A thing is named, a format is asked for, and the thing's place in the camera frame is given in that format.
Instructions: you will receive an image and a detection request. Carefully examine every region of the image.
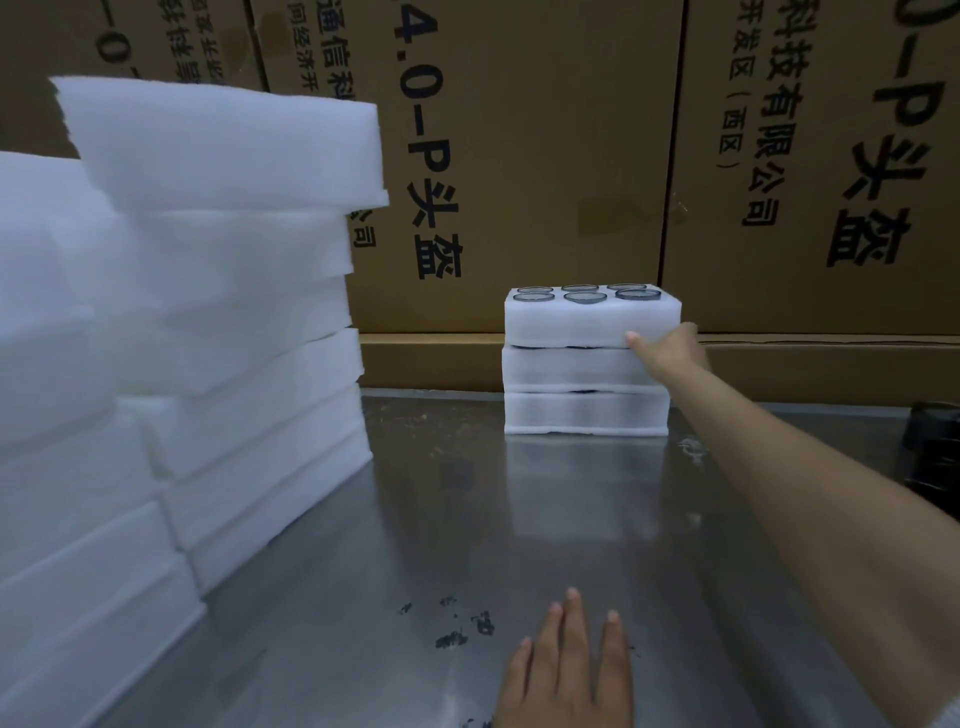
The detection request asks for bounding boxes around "person's right forearm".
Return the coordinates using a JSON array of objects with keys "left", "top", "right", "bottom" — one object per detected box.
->
[{"left": 654, "top": 361, "right": 960, "bottom": 728}]

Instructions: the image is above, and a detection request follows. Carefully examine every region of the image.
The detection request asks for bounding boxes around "white foam tray with lenses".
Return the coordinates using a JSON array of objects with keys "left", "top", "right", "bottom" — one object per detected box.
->
[{"left": 504, "top": 284, "right": 684, "bottom": 351}]

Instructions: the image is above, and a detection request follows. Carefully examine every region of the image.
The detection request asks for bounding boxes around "person's left hand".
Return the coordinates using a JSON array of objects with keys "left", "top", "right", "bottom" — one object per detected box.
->
[{"left": 491, "top": 587, "right": 636, "bottom": 728}]

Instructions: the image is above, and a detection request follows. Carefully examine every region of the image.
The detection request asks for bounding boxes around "black round object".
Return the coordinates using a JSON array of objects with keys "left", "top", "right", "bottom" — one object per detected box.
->
[{"left": 899, "top": 401, "right": 960, "bottom": 520}]

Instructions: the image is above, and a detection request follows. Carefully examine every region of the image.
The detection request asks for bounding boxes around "person's right hand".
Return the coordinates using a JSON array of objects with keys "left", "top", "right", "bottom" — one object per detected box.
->
[{"left": 625, "top": 321, "right": 712, "bottom": 388}]

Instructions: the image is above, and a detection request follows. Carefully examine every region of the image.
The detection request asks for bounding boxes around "group of round glass lenses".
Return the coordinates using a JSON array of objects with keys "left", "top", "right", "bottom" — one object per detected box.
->
[{"left": 514, "top": 282, "right": 662, "bottom": 306}]

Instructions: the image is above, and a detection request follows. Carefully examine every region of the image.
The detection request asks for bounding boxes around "stack of white foam blocks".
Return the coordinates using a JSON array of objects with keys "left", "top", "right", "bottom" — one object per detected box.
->
[{"left": 0, "top": 75, "right": 391, "bottom": 728}]

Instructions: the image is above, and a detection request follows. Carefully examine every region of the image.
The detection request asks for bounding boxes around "brown printed cardboard box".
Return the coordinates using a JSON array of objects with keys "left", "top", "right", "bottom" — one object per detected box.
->
[
  {"left": 249, "top": 0, "right": 688, "bottom": 336},
  {"left": 0, "top": 0, "right": 273, "bottom": 160},
  {"left": 660, "top": 0, "right": 960, "bottom": 336}
]

